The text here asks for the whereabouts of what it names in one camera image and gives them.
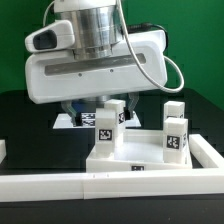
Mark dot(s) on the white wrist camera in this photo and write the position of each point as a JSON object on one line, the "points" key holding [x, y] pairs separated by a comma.
{"points": [[56, 36]]}

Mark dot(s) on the white fence bar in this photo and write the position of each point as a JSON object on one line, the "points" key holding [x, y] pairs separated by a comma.
{"points": [[44, 187], [205, 154]]}

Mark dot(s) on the white front fence bar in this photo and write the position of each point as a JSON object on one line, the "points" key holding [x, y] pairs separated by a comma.
{"points": [[44, 187]]}

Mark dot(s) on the white left fence block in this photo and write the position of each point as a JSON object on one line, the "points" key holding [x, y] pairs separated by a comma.
{"points": [[2, 150]]}

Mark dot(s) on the white right fence bar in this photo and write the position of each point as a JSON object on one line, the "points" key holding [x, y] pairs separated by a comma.
{"points": [[205, 154]]}

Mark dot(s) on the white sheet with tags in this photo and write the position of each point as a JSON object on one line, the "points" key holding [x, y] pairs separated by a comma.
{"points": [[63, 121]]}

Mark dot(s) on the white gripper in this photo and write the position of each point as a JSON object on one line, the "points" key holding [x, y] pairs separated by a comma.
{"points": [[57, 76]]}

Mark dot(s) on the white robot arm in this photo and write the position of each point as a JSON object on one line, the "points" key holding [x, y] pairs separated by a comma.
{"points": [[86, 54]]}

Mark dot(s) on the white square tabletop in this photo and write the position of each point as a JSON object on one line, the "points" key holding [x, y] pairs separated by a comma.
{"points": [[142, 150]]}

